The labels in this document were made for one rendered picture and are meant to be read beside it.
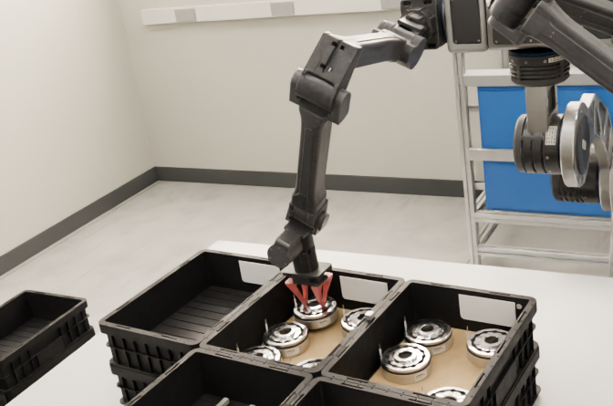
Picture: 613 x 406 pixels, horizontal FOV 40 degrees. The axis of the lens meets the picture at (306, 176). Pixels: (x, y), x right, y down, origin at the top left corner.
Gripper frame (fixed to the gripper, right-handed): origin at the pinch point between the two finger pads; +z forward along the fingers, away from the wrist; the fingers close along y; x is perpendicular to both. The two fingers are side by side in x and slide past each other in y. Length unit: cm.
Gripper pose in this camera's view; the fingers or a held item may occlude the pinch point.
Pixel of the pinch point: (314, 302)
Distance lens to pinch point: 196.2
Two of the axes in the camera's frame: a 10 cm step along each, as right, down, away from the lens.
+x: 5.2, -4.0, 7.5
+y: 8.3, 0.4, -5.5
